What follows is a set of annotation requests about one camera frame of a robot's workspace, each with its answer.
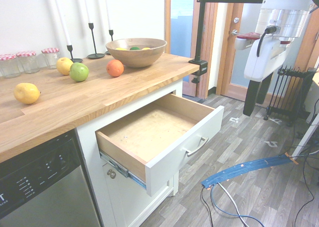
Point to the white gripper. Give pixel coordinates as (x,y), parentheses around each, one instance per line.
(261,60)

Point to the white wooden drawer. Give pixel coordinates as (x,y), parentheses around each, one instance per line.
(149,132)

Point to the wooden door with glass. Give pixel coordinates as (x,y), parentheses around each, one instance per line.
(239,70)

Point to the black oil radiator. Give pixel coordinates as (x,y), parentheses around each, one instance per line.
(291,92)

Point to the white floor tape marker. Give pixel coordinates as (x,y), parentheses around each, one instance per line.
(233,120)
(271,144)

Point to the white table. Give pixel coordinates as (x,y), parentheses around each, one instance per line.
(307,135)

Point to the silver door lever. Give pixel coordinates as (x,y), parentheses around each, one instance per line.
(236,33)

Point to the silver deadbolt lock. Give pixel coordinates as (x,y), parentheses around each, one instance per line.
(236,20)

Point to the yellow fruit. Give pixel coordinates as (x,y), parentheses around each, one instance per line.
(146,48)
(120,48)

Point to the large wooden bowl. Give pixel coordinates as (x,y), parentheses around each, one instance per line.
(137,56)

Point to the green lime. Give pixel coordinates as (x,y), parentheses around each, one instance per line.
(134,48)

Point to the orange fruit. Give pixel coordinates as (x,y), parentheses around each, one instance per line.
(115,68)

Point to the black candle holder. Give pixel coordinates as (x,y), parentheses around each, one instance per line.
(111,36)
(94,54)
(71,53)

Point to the round metal cabinet knob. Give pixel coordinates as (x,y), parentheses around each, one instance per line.
(111,174)

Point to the white kitchen cabinet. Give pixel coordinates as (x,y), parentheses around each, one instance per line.
(119,202)

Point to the green apple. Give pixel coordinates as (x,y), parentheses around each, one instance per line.
(79,72)

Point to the yellow apple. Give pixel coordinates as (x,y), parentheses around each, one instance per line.
(62,66)

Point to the glass jar red checked lid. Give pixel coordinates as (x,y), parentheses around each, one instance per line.
(9,66)
(28,62)
(51,58)

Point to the yellow lemon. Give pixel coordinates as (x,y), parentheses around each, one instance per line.
(26,93)

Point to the stainless steel dishwasher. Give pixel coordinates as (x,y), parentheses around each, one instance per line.
(45,187)

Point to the wrist camera with red top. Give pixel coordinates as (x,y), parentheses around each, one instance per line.
(245,41)

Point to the wooden doorway frame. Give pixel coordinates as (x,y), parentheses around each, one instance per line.
(211,25)

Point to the black clamp camera stand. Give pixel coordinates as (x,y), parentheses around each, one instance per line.
(200,33)

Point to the metal drawer slide rail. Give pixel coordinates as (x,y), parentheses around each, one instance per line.
(124,171)

